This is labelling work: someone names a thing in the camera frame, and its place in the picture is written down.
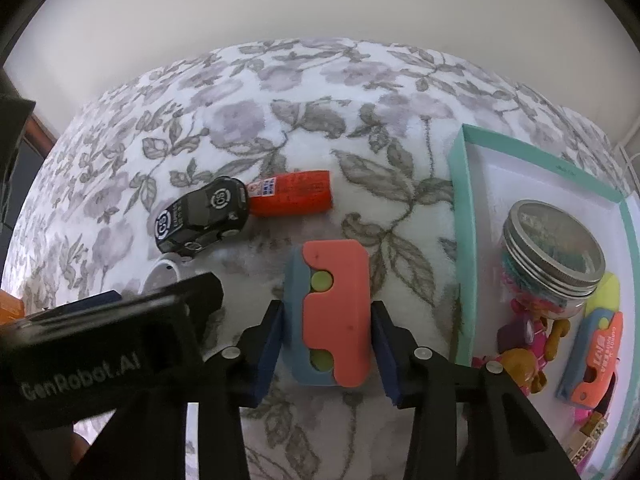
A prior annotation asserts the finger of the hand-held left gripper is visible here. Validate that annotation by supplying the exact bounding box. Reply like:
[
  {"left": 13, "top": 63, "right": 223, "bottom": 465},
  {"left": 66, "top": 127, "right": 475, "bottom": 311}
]
[{"left": 62, "top": 289, "right": 122, "bottom": 312}]

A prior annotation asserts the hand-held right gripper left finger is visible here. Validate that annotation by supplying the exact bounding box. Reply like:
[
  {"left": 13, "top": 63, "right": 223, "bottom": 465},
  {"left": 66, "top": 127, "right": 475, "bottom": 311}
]
[{"left": 75, "top": 300, "right": 286, "bottom": 480}]

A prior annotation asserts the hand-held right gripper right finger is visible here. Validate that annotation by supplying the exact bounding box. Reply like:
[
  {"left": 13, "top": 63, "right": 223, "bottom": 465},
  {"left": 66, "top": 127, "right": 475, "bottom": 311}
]
[{"left": 370, "top": 300, "right": 581, "bottom": 480}]

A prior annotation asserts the orange and blue toy knife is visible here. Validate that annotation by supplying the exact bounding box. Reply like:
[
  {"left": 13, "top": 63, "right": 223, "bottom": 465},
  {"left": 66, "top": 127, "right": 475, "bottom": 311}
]
[{"left": 284, "top": 240, "right": 373, "bottom": 388}]

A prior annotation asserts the teal framed toy board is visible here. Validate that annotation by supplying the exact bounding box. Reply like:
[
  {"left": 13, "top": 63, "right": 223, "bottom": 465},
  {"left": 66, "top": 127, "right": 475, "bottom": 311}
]
[{"left": 447, "top": 122, "right": 640, "bottom": 478}]

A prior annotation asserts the glass jar with metal lid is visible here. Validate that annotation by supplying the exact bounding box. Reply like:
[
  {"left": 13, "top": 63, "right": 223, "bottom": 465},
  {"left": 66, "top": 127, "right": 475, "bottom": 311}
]
[{"left": 500, "top": 200, "right": 607, "bottom": 318}]

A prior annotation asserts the yellow toy knife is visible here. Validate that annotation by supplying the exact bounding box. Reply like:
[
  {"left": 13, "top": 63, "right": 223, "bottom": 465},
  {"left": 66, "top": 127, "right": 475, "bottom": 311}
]
[{"left": 582, "top": 271, "right": 622, "bottom": 321}]

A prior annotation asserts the orange snack packet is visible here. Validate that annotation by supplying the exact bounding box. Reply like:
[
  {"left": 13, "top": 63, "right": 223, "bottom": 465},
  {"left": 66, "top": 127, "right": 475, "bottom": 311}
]
[{"left": 0, "top": 292, "right": 26, "bottom": 326}]

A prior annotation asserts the mustard toy figure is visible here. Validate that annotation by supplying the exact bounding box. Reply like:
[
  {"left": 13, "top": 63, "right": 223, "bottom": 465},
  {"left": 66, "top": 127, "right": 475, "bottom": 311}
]
[{"left": 497, "top": 320, "right": 573, "bottom": 396}]

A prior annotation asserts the purple toy piece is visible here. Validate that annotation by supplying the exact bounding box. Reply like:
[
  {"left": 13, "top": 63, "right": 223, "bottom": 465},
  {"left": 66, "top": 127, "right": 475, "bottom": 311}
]
[{"left": 496, "top": 312, "right": 543, "bottom": 353}]

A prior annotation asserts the black toy car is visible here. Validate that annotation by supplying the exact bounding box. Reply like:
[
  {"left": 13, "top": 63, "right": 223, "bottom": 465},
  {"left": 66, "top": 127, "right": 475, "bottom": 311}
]
[{"left": 154, "top": 176, "right": 249, "bottom": 256}]

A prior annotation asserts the orange tube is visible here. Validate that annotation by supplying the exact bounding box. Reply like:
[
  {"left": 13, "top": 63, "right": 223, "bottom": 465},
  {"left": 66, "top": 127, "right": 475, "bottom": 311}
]
[{"left": 246, "top": 170, "right": 333, "bottom": 218}]

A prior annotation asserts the round pink toy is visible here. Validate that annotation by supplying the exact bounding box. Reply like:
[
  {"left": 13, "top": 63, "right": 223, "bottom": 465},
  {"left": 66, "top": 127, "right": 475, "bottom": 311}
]
[{"left": 572, "top": 405, "right": 608, "bottom": 427}]

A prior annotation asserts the floral printed blanket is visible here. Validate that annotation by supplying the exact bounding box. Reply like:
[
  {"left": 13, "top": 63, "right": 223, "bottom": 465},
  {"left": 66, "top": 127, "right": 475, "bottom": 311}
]
[{"left": 0, "top": 37, "right": 626, "bottom": 480}]

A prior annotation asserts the dark cabinet with brown frame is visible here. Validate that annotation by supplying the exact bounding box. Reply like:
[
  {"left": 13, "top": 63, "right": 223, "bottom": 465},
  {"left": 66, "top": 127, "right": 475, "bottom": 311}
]
[{"left": 0, "top": 70, "right": 58, "bottom": 231}]

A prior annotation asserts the white cable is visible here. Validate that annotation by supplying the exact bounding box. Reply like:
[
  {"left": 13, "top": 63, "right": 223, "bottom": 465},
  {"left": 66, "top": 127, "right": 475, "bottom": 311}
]
[{"left": 620, "top": 130, "right": 640, "bottom": 186}]

